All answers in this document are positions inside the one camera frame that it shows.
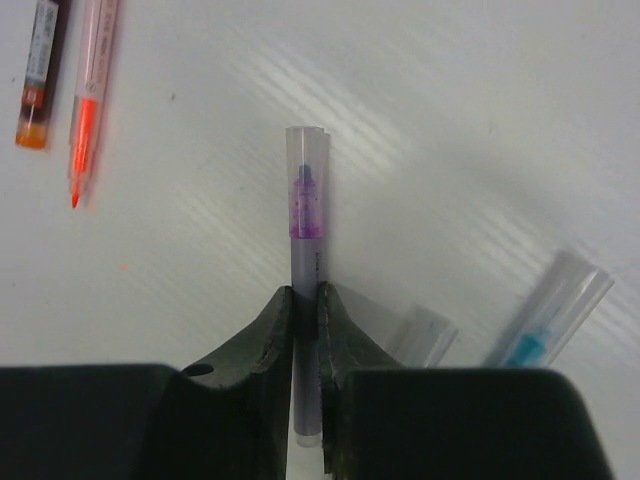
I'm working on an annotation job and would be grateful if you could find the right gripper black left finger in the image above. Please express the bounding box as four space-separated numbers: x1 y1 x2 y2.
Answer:
182 284 294 396

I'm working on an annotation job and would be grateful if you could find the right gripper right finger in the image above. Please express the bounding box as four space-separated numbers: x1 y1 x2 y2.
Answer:
317 281 406 396

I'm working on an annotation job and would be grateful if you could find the dark green pen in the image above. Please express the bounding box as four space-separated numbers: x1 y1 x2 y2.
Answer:
385 307 458 368

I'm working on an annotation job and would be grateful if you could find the blue pen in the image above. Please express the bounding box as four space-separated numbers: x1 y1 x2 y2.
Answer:
484 250 614 368

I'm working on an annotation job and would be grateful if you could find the red pen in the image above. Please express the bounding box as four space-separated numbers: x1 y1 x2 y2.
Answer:
15 0 72 150

